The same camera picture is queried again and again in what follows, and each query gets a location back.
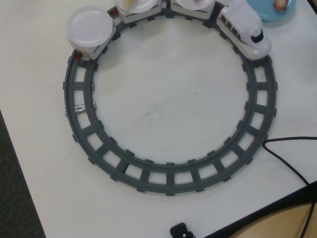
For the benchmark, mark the red and white sushi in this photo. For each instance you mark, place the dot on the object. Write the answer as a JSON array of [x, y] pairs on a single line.
[[280, 5]]

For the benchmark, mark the yellow sushi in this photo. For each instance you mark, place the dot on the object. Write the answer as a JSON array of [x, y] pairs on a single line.
[[128, 2]]

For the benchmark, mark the white Shinkansen toy locomotive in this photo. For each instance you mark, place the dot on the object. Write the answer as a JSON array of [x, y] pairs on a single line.
[[245, 24]]

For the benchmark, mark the blue dish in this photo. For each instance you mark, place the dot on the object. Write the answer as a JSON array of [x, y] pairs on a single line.
[[267, 12]]

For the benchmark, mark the silver foil tape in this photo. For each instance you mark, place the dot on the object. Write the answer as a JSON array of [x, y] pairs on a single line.
[[79, 109]]

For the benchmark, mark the white train wagon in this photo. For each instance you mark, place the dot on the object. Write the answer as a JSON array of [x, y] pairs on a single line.
[[138, 17], [188, 13], [95, 52]]

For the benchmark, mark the black plastic block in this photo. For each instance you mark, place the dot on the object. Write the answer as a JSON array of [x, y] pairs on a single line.
[[179, 230]]

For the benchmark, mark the wooden table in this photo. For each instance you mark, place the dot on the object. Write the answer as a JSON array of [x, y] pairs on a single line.
[[284, 228]]

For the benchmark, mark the grey circular toy rail track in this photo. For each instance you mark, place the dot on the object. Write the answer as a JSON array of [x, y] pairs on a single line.
[[170, 178]]

